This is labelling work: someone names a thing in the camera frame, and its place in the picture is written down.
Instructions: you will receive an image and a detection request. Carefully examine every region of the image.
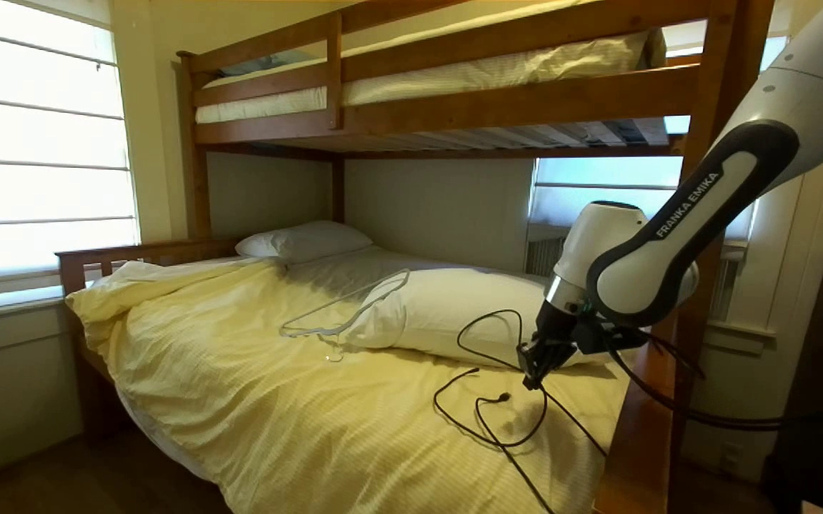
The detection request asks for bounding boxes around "yellow bed blanket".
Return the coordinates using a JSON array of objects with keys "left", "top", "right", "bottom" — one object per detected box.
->
[{"left": 75, "top": 262, "right": 622, "bottom": 514}]

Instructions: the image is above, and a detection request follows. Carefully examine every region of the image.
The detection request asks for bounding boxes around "white back pillow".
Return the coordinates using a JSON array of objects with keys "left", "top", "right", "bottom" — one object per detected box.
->
[{"left": 235, "top": 220, "right": 368, "bottom": 262}]

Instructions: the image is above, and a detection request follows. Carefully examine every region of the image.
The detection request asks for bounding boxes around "wooden bunk bed frame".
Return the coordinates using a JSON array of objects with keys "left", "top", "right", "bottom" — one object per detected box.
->
[{"left": 57, "top": 0, "right": 773, "bottom": 514}]

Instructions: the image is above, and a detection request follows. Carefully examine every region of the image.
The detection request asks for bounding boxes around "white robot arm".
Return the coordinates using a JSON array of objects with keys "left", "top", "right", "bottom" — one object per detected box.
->
[{"left": 517, "top": 7, "right": 823, "bottom": 387}]

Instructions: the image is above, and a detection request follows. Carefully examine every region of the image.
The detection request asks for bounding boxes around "white window blind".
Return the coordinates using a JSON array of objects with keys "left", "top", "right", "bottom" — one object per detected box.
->
[{"left": 0, "top": 0, "right": 140, "bottom": 277}]

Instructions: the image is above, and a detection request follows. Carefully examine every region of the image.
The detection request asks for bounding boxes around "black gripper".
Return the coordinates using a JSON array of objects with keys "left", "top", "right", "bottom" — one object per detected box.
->
[{"left": 517, "top": 302, "right": 647, "bottom": 390}]

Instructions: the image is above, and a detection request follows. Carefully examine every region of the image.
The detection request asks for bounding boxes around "upper bunk mattress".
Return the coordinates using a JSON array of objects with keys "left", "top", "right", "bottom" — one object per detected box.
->
[{"left": 194, "top": 32, "right": 667, "bottom": 126}]

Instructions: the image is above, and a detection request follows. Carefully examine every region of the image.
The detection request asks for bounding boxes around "large white front pillow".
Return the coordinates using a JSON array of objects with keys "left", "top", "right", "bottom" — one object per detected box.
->
[{"left": 331, "top": 269, "right": 544, "bottom": 369}]

